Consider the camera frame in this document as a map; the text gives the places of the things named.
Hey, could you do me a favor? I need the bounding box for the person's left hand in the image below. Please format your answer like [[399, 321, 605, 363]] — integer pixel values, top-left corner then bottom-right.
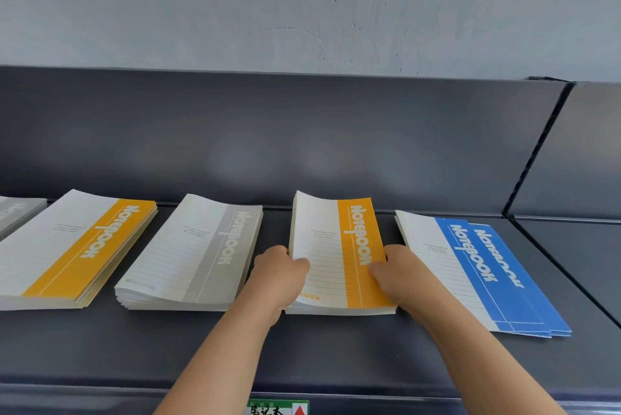
[[247, 244, 311, 326]]

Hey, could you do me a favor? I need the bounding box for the person's right hand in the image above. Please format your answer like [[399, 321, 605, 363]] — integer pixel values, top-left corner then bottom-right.
[[368, 244, 450, 328]]

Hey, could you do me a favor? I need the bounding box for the small blue notebook stack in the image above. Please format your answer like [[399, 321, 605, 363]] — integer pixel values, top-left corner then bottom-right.
[[393, 209, 572, 339]]

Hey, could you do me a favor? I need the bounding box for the small orange notebook stack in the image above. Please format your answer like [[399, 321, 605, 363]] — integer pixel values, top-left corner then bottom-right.
[[0, 189, 158, 312], [285, 190, 398, 317]]

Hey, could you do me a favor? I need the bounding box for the small grey notebook stack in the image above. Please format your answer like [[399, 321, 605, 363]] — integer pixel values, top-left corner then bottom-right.
[[0, 196, 49, 241], [114, 194, 265, 313]]

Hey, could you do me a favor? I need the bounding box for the person's left forearm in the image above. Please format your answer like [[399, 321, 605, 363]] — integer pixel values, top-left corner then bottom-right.
[[153, 298, 287, 415]]

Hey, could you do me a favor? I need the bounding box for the person's right forearm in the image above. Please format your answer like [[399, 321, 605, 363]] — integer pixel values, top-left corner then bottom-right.
[[417, 302, 569, 415]]

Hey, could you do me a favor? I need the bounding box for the yellow white price tag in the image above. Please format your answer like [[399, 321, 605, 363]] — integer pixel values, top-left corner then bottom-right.
[[245, 398, 311, 415]]

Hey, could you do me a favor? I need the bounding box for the dark grey back panel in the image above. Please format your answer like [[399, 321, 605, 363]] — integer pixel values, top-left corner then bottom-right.
[[507, 82, 621, 222], [0, 66, 571, 216]]

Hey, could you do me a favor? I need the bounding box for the slotted dark metal upright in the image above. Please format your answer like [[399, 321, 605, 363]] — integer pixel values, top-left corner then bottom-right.
[[502, 75, 577, 216]]

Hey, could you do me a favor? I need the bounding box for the clear plastic price rail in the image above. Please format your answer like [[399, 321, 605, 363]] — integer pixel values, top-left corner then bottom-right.
[[0, 383, 621, 415]]

